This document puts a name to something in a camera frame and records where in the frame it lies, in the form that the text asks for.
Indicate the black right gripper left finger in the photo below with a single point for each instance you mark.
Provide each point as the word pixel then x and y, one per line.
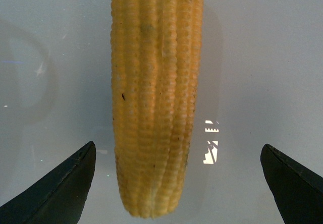
pixel 59 196

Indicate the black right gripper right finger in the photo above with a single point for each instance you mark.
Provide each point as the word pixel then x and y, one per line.
pixel 297 190

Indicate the yellow corn cob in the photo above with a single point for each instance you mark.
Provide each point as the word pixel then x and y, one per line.
pixel 156 51

